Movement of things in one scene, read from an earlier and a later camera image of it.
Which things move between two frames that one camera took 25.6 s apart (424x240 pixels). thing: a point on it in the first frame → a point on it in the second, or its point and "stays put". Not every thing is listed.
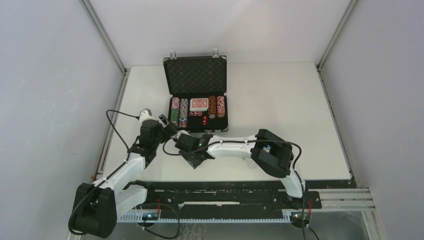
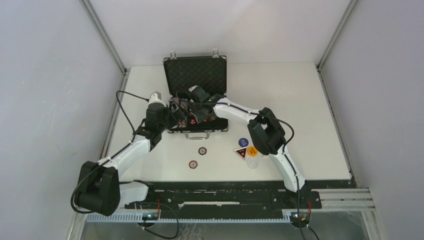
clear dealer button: x=252 y=164 stays put
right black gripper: x=194 y=163 → x=199 y=117
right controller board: x=300 y=217 stays put
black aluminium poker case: x=198 y=101 stays put
